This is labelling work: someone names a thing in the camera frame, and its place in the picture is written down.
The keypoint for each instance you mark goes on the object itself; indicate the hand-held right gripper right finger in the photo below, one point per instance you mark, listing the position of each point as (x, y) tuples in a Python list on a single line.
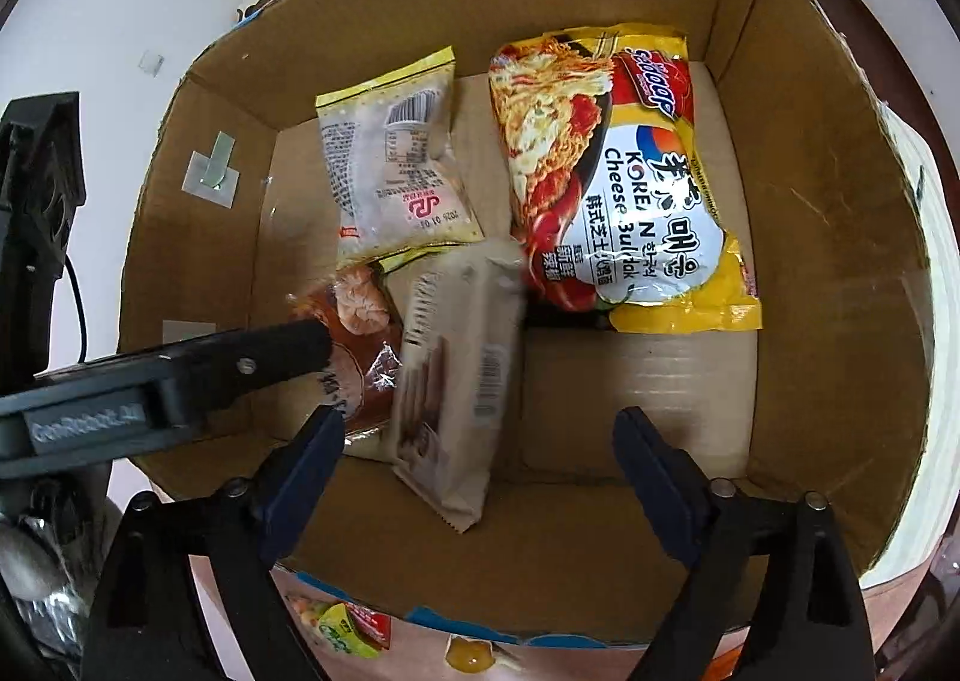
[(660, 486)]

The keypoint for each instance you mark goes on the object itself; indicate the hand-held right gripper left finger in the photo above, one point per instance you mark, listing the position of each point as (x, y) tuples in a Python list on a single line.
[(300, 478)]

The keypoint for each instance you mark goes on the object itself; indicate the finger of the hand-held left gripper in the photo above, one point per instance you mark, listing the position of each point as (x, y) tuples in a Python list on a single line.
[(247, 362)]

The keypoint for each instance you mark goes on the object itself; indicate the cardboard box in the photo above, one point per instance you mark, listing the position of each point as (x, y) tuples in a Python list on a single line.
[(225, 261)]

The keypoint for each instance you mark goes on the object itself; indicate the brown snack packet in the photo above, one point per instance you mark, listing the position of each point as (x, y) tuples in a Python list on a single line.
[(360, 321)]

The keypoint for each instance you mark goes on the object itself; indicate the beige wafer packet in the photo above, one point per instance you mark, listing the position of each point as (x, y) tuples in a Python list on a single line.
[(450, 388)]

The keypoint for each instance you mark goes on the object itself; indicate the yellow white snack packet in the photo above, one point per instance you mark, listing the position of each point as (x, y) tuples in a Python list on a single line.
[(390, 178)]

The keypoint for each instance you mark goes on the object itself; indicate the yellow red instant noodle packet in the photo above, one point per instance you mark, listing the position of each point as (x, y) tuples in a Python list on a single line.
[(645, 201)]

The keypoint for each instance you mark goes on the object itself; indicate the dark shiny object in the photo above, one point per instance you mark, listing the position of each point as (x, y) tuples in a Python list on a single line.
[(37, 576)]

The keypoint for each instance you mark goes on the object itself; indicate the packet with yellow print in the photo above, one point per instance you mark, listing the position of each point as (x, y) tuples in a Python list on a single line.
[(469, 655)]

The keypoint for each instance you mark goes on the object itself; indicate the white folded quilt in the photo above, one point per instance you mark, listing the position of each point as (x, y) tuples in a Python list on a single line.
[(937, 351)]

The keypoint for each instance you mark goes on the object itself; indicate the clear wall hook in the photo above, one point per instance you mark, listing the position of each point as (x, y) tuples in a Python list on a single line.
[(151, 64)]

